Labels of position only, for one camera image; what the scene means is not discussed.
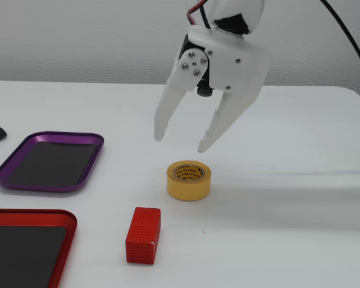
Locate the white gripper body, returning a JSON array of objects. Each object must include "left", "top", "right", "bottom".
[{"left": 179, "top": 25, "right": 272, "bottom": 99}]

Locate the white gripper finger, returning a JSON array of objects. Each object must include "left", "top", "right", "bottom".
[
  {"left": 197, "top": 90, "right": 253, "bottom": 154},
  {"left": 153, "top": 49, "right": 210, "bottom": 142}
]

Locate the yellow masking tape roll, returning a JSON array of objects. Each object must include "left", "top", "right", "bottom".
[{"left": 166, "top": 160, "right": 212, "bottom": 202}]

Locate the black mat in purple tray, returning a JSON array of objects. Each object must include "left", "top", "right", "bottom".
[{"left": 5, "top": 141, "right": 97, "bottom": 185}]

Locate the red textured block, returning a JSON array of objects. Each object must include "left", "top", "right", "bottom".
[{"left": 125, "top": 206, "right": 162, "bottom": 266}]

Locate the red metal tray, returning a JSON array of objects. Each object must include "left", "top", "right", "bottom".
[{"left": 0, "top": 208, "right": 78, "bottom": 288}]

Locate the purple metal tray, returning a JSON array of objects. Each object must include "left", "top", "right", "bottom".
[{"left": 0, "top": 130, "right": 105, "bottom": 193}]

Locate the black mat in red tray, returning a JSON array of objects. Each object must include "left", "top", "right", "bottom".
[{"left": 0, "top": 225, "right": 68, "bottom": 288}]

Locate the small black gripper camera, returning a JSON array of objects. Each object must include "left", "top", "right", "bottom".
[{"left": 196, "top": 79, "right": 214, "bottom": 98}]

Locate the red white black wire bundle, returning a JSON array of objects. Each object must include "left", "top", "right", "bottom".
[{"left": 185, "top": 0, "right": 213, "bottom": 30}]

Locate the black cable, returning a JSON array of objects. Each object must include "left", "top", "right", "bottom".
[{"left": 319, "top": 0, "right": 360, "bottom": 78}]

